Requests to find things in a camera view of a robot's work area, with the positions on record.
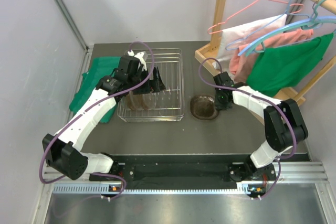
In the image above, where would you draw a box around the teal plastic hanger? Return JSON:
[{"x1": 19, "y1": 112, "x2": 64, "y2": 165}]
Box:
[{"x1": 245, "y1": 0, "x2": 336, "y2": 57}]

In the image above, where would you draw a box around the light blue plastic hanger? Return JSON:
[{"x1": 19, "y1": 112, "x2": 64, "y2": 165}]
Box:
[{"x1": 238, "y1": 16, "x2": 335, "y2": 57}]

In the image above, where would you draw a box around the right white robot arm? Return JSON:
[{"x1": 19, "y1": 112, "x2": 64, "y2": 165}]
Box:
[{"x1": 214, "y1": 72, "x2": 308, "y2": 182}]

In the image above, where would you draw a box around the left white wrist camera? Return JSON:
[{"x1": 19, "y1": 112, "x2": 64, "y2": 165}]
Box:
[{"x1": 127, "y1": 50, "x2": 148, "y2": 71}]

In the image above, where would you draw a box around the pink wire hanger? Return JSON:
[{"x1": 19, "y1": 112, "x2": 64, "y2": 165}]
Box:
[{"x1": 207, "y1": 0, "x2": 304, "y2": 35}]

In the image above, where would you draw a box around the green hanging garment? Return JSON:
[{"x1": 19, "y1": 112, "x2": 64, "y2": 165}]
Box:
[{"x1": 246, "y1": 33, "x2": 334, "y2": 97}]

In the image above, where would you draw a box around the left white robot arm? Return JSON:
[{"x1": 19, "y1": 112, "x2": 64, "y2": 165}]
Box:
[{"x1": 41, "y1": 50, "x2": 165, "y2": 180}]

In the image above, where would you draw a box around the aluminium frame profile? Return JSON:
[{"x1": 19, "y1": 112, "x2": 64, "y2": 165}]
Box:
[{"x1": 54, "y1": 0, "x2": 89, "y2": 51}]

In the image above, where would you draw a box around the folded green t-shirt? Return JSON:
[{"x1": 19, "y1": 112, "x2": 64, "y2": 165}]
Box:
[{"x1": 69, "y1": 57, "x2": 121, "y2": 115}]

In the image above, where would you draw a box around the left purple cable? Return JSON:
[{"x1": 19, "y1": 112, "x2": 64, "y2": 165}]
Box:
[{"x1": 39, "y1": 41, "x2": 155, "y2": 201}]

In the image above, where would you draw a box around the clear glass plate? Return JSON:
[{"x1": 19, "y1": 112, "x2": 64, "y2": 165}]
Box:
[
  {"x1": 125, "y1": 94, "x2": 136, "y2": 110},
  {"x1": 148, "y1": 93, "x2": 158, "y2": 110},
  {"x1": 141, "y1": 94, "x2": 151, "y2": 110}
]

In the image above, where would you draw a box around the wooden clothes rack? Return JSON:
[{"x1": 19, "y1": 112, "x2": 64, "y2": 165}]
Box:
[{"x1": 195, "y1": 0, "x2": 335, "y2": 105}]

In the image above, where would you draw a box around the wire dish rack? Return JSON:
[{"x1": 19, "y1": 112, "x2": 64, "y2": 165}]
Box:
[{"x1": 117, "y1": 48, "x2": 184, "y2": 122}]

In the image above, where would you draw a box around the pink hanging garment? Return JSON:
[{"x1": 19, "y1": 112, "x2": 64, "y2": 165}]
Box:
[{"x1": 229, "y1": 28, "x2": 314, "y2": 82}]

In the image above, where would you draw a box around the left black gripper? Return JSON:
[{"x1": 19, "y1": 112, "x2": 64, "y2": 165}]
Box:
[{"x1": 128, "y1": 66, "x2": 165, "y2": 95}]

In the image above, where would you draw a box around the slotted cable duct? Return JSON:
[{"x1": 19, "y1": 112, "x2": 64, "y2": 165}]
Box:
[{"x1": 52, "y1": 182, "x2": 261, "y2": 196}]

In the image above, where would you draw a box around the white hanging garment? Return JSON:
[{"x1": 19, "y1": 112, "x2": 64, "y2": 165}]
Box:
[{"x1": 212, "y1": 14, "x2": 287, "y2": 71}]

